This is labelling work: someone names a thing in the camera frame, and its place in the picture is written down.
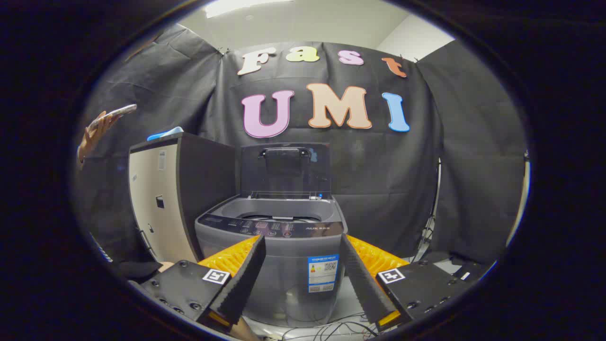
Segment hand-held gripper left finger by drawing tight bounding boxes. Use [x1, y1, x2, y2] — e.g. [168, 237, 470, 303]
[141, 234, 267, 332]

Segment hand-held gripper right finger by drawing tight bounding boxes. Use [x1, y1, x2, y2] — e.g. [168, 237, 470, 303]
[340, 233, 467, 332]

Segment grey washing machine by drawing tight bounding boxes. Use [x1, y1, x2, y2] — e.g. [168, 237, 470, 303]
[195, 195, 348, 327]

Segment light blue shirt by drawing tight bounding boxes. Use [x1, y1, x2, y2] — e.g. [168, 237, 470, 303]
[147, 126, 184, 142]

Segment smartphone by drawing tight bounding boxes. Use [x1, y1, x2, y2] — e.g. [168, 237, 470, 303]
[90, 104, 138, 128]

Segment black light stand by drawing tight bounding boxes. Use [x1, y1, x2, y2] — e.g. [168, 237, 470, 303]
[410, 159, 443, 263]

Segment dark beige cabinet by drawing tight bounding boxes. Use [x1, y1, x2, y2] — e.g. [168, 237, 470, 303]
[128, 132, 237, 263]

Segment black power strip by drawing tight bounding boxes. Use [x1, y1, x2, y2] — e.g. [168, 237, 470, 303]
[450, 263, 490, 285]

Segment black backdrop cloth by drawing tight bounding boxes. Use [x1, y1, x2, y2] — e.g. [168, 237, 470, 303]
[73, 24, 527, 266]

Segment ceiling light panel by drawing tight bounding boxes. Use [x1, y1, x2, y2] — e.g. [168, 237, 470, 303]
[205, 0, 294, 18]

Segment black floor cables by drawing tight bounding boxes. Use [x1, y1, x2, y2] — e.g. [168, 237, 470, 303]
[279, 316, 379, 341]

